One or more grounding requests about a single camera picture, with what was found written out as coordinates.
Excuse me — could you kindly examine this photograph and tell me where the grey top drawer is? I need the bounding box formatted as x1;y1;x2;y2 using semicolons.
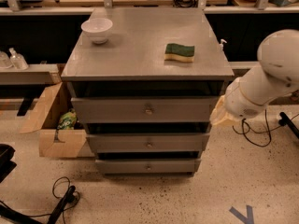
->
71;97;218;123

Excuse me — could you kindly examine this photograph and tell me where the black object at left edge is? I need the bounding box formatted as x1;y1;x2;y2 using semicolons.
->
0;144;17;183

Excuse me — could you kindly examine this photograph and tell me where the clear sanitizer bottle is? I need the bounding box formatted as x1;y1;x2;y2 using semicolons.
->
9;48;29;70

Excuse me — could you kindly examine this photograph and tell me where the grey wooden drawer cabinet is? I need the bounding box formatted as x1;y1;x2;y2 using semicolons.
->
62;7;234;161

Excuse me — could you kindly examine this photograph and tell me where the grey middle drawer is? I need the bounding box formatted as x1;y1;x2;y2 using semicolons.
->
87;133;209;153

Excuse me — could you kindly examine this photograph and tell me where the cardboard box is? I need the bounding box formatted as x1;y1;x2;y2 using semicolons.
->
20;82;93;158

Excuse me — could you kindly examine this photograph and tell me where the black floor stand base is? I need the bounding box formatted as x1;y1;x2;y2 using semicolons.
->
0;176;80;224

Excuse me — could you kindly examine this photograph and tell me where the grey drawer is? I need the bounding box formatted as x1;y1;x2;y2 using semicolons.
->
71;97;218;123
87;133;209;153
95;159;201;175

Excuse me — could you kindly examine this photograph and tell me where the green snack bag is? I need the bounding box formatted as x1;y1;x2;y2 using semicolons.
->
57;108;77;130

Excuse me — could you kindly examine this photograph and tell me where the green yellow sponge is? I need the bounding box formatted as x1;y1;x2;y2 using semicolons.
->
164;43;195;63

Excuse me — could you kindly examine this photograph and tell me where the white ceramic bowl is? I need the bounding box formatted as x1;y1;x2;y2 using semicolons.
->
81;18;113;44

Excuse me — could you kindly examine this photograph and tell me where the small white pump bottle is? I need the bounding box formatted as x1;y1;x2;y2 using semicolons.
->
220;39;227;50

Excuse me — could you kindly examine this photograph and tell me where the clear plastic bottle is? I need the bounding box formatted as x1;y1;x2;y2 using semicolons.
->
0;51;13;69

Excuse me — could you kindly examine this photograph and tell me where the grey bottom drawer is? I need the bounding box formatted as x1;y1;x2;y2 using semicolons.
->
95;159;201;175

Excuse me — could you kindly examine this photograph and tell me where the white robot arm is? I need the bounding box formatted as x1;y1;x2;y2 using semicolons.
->
210;29;299;126

